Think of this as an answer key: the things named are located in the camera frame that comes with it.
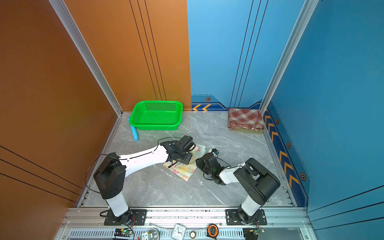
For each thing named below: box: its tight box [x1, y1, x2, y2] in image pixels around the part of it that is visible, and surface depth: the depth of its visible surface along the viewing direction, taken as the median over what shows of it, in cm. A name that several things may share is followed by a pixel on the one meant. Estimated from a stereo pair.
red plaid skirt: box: [228, 108, 264, 130], surface depth 110 cm
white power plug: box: [141, 232, 153, 240], surface depth 63 cm
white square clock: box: [171, 223, 187, 240], surface depth 70 cm
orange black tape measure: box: [206, 223, 219, 240], surface depth 69 cm
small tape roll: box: [190, 230, 197, 239], surface depth 68 cm
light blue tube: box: [127, 116, 139, 142], surface depth 107 cm
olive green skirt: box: [230, 128, 264, 133], surface depth 108 cm
